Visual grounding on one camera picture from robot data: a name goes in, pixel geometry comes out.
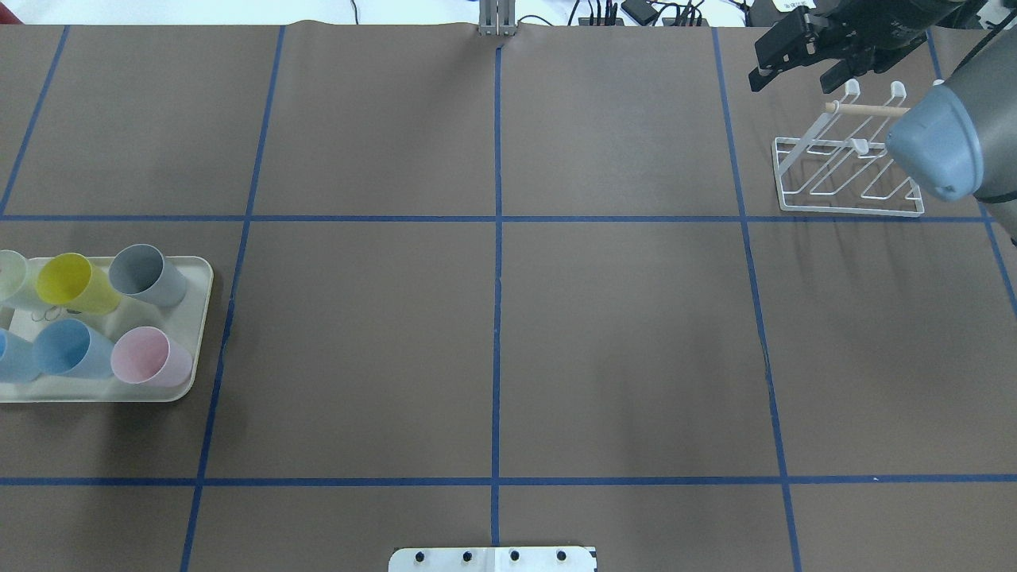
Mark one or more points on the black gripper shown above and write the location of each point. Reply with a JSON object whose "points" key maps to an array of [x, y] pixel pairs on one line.
{"points": [[891, 29]]}

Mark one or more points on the yellow cup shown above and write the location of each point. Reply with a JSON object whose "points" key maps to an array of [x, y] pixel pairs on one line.
{"points": [[73, 282]]}

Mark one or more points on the pink cup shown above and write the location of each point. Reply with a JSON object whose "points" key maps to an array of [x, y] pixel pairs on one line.
{"points": [[146, 356]]}

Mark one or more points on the light blue cup far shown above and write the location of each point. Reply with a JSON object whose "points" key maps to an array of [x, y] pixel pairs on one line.
{"points": [[18, 365]]}

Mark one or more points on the light blue cup near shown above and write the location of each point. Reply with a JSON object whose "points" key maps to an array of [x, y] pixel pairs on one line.
{"points": [[72, 349]]}

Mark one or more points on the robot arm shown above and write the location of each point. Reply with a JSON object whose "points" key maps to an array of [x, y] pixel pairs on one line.
{"points": [[960, 140]]}

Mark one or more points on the white pedestal column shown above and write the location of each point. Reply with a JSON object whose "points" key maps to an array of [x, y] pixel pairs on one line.
{"points": [[532, 558]]}

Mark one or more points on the aluminium frame post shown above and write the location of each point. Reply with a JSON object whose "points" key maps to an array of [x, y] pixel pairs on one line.
{"points": [[497, 18]]}

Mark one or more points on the cream plastic tray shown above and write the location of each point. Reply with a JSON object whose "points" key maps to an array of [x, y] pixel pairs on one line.
{"points": [[183, 323]]}

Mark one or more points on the light blue cup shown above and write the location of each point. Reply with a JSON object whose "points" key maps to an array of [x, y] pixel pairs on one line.
{"points": [[18, 365], [72, 349]]}

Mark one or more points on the grey cup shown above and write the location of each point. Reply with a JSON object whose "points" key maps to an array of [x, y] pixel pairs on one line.
{"points": [[143, 272]]}

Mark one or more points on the white wire cup rack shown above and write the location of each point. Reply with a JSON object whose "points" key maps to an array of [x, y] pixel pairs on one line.
{"points": [[840, 165]]}

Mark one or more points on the pale green cup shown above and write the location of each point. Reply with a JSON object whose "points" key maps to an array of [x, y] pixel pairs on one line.
{"points": [[19, 283]]}

